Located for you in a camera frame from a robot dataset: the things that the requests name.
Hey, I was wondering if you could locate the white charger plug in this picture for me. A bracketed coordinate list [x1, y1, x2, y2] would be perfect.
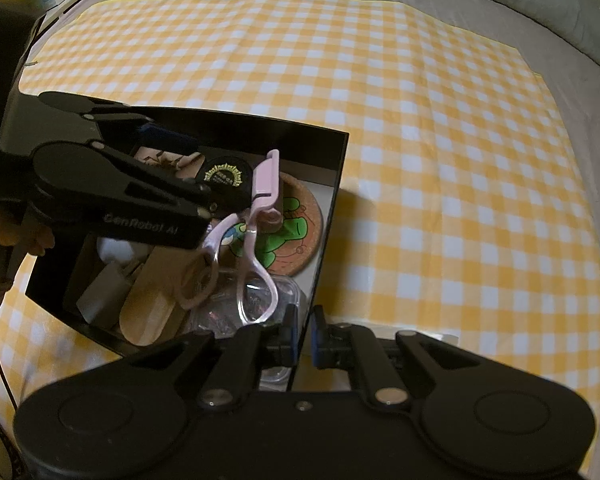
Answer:
[75, 260, 146, 331]

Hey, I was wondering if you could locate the oval wooden board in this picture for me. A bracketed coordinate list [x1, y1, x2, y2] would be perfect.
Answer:
[119, 247, 191, 346]

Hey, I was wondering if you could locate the black cable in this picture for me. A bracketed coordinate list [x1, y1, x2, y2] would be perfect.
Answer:
[0, 312, 20, 411]

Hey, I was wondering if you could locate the clear plastic case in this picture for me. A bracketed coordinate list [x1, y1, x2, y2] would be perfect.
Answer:
[185, 270, 311, 343]

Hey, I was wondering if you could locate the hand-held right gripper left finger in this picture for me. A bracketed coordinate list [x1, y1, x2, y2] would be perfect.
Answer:
[125, 305, 301, 408]

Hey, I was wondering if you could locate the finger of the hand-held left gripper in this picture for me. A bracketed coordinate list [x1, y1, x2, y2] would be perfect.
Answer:
[96, 141, 222, 217]
[37, 91, 202, 156]

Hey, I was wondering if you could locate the black round jar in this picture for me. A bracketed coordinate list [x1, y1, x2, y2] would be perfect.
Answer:
[195, 157, 256, 216]

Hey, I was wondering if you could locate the yellow checked cloth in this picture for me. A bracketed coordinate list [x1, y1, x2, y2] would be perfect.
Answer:
[0, 0, 600, 480]

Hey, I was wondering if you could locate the round cork coaster green animal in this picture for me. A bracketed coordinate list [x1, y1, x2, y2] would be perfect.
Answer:
[220, 172, 323, 277]

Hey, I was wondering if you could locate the person's left hand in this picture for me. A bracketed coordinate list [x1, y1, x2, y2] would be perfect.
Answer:
[0, 195, 57, 262]

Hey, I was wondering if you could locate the black cardboard box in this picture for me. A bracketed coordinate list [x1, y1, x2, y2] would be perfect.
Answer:
[24, 105, 350, 393]

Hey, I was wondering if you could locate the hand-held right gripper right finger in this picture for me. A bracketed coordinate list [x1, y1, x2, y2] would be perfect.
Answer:
[310, 305, 481, 406]

